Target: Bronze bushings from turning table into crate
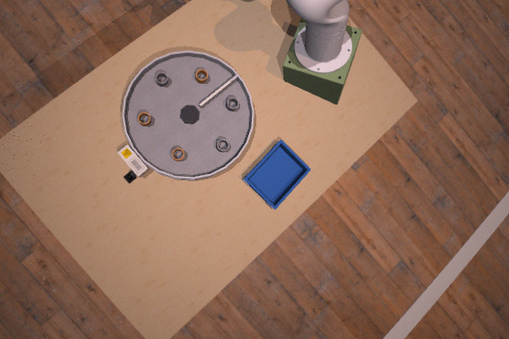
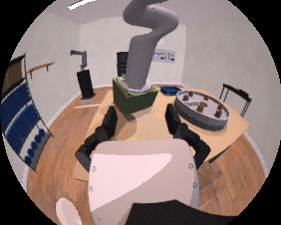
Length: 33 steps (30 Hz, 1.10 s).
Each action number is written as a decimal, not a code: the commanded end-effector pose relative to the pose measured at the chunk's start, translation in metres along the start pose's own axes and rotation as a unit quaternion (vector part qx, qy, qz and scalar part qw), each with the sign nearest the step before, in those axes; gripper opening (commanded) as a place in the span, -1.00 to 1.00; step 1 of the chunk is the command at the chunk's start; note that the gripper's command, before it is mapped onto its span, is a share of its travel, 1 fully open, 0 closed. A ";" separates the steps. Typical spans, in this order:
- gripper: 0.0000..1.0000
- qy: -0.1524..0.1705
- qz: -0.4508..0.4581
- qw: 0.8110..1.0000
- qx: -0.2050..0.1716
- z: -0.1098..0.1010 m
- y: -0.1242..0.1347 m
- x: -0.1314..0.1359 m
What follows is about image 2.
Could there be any blue shallow tray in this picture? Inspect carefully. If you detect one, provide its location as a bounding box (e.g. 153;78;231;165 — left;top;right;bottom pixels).
159;86;182;96

